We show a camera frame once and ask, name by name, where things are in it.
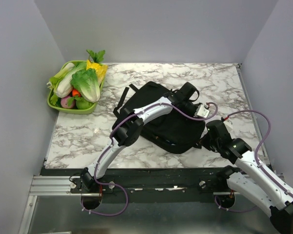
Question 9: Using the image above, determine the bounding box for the black student backpack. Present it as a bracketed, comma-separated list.
[112, 81, 205, 154]

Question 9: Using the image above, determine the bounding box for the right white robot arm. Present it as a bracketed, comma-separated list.
[200, 120, 293, 234]

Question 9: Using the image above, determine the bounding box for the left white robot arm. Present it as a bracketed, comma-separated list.
[80, 81, 205, 193]

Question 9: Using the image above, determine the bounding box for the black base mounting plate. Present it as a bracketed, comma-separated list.
[41, 166, 238, 208]

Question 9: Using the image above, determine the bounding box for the yellow leafy vegetable toy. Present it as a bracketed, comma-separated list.
[86, 60, 108, 85]

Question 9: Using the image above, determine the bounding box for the green round vegetable toy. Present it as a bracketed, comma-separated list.
[75, 97, 94, 110]

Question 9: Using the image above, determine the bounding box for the green lettuce toy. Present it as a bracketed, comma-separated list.
[70, 68, 101, 103]

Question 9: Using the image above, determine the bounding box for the orange carrot toy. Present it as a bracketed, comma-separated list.
[72, 89, 82, 98]

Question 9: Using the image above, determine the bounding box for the pink radish toy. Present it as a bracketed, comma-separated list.
[61, 96, 75, 109]

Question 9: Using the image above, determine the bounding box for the white bok choy toy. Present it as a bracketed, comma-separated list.
[46, 61, 86, 98]

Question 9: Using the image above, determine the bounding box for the green plastic basket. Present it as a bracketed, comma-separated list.
[47, 60, 108, 115]

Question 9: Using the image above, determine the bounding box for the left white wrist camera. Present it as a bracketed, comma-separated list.
[194, 103, 209, 118]

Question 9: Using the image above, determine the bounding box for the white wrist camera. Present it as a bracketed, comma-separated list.
[194, 103, 209, 118]
[224, 121, 233, 131]

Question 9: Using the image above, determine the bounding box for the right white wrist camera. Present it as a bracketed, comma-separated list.
[224, 121, 233, 131]

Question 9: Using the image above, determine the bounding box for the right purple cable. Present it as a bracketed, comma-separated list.
[214, 110, 293, 213]

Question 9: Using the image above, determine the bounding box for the purple cable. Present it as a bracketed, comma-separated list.
[80, 101, 218, 216]
[214, 110, 293, 213]

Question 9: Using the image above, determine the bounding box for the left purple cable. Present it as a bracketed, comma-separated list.
[80, 101, 218, 216]

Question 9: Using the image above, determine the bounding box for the aluminium rail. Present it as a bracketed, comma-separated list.
[29, 176, 71, 196]

